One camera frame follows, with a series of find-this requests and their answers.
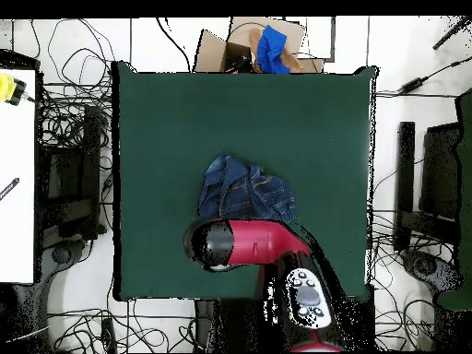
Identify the brown cardboard box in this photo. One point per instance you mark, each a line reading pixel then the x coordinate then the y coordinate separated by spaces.
pixel 212 51

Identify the black marker pen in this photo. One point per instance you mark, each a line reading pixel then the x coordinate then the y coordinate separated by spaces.
pixel 9 188

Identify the dark green table cloth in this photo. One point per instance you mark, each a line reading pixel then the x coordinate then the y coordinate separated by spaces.
pixel 184 129

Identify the white board with dark frame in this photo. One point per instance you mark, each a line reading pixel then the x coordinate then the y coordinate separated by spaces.
pixel 319 37

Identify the black rod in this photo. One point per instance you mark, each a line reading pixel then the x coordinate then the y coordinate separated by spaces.
pixel 450 35

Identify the white side table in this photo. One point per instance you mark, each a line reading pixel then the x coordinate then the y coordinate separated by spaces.
pixel 16 228

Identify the green cloth on side table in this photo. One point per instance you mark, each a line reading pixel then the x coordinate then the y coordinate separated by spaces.
pixel 466 184

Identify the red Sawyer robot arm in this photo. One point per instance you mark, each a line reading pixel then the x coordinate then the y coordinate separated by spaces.
pixel 258 239

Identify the yellow and black tool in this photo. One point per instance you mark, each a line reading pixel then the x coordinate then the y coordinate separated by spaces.
pixel 7 88

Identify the blue denim jeans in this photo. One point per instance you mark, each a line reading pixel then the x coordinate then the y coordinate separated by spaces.
pixel 239 191

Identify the black chair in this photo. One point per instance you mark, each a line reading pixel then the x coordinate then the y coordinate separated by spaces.
pixel 70 184

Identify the bright blue cloth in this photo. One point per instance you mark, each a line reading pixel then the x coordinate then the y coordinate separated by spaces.
pixel 271 48

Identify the tan brown cloth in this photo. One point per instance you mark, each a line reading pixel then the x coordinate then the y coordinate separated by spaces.
pixel 293 62

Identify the black power strip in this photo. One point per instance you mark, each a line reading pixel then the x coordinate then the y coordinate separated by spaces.
pixel 108 335

